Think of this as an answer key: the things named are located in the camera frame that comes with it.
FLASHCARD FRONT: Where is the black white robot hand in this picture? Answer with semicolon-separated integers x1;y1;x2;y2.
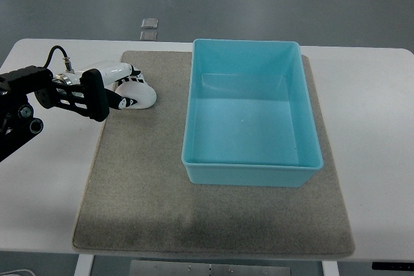
52;60;146;111

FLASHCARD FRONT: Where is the white rabbit toy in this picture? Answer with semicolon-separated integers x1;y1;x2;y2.
115;80;157;109

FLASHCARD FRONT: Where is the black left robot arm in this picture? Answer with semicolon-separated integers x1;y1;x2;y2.
1;45;109;160

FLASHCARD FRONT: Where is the blue plastic box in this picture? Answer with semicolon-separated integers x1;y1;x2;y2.
182;39;323;187

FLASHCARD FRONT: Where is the lower metal floor plate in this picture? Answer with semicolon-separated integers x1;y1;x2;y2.
140;30;158;41

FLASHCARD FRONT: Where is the metal floor plate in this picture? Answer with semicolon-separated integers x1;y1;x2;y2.
141;18;158;29
140;30;158;41

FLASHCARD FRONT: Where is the upper metal floor plate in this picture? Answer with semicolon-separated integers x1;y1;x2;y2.
141;18;158;29

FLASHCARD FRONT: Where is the grey felt mat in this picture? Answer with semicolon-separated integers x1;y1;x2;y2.
72;50;355;259

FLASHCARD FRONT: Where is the black table control panel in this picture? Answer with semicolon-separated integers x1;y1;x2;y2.
371;262;414;271

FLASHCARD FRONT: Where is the metal table base plate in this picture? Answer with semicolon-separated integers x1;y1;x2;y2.
129;260;292;276

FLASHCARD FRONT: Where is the white cable on floor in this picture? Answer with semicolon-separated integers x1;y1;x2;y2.
0;268;36;276

